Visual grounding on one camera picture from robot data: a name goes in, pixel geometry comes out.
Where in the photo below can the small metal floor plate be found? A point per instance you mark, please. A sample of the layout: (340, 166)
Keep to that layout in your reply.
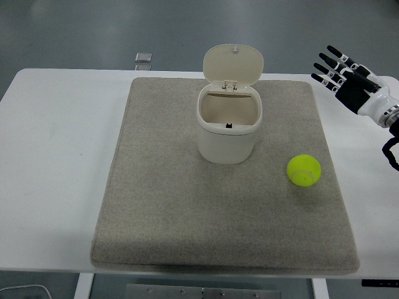
(142, 67)
(143, 56)

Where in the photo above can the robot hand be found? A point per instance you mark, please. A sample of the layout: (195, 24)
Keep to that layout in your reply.
(358, 90)

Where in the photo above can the cream lidded bin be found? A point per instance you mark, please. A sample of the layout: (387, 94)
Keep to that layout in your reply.
(230, 118)

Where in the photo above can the white table leg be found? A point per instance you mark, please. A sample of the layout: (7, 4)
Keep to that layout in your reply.
(320, 288)
(83, 286)

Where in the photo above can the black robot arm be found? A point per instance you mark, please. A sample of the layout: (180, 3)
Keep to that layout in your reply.
(392, 137)

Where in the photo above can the grey fabric mat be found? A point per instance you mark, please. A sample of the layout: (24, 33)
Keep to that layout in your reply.
(218, 202)

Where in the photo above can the grey metal plate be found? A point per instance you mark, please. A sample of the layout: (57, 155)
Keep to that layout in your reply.
(202, 291)

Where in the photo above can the black table control panel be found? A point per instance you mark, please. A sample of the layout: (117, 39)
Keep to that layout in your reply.
(380, 283)

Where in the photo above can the yellow-green tennis ball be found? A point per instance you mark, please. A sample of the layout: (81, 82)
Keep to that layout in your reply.
(303, 170)

